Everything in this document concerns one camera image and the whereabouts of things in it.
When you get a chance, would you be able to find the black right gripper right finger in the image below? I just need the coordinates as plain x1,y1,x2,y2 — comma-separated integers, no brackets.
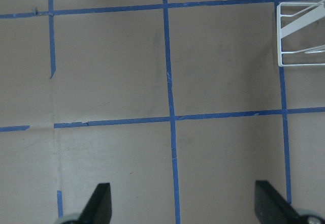
254,180,310,224

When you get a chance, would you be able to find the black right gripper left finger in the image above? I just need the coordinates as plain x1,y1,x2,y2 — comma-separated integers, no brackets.
77,183,112,224

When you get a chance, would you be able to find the white wire cup rack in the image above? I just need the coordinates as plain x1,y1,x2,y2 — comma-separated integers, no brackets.
276,0,324,68

